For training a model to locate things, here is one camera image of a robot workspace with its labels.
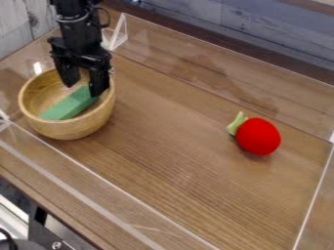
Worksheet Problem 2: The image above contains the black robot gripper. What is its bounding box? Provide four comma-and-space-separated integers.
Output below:
48, 19, 111, 97

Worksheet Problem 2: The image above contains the green rectangular block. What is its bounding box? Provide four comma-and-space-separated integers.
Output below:
40, 85, 98, 120

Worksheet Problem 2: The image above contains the brown wooden bowl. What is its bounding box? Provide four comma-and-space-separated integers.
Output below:
19, 68, 116, 141

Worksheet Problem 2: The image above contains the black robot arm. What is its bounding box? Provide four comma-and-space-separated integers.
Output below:
48, 0, 112, 97

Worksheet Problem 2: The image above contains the red plush tomato toy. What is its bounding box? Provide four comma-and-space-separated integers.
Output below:
227, 111, 282, 155

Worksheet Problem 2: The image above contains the clear acrylic corner bracket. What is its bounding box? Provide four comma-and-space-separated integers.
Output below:
102, 14, 129, 52

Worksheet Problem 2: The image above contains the clear acrylic tray wall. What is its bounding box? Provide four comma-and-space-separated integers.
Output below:
0, 110, 218, 250

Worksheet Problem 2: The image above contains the black metal table frame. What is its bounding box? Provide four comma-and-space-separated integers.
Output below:
28, 206, 76, 250

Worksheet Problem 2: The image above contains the black cable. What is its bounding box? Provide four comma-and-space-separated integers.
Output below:
0, 228, 20, 250

